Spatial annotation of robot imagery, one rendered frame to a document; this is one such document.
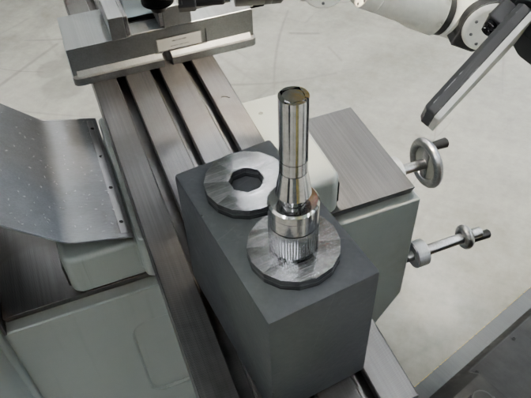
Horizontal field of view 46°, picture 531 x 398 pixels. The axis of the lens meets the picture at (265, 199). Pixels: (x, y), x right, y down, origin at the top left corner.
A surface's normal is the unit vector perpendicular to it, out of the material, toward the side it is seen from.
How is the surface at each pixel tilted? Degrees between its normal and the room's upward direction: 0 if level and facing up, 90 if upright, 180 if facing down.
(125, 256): 90
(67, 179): 14
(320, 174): 0
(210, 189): 0
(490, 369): 0
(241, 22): 90
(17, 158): 45
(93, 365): 90
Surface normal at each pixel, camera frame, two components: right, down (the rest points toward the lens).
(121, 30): 0.36, 0.67
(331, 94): -0.04, -0.69
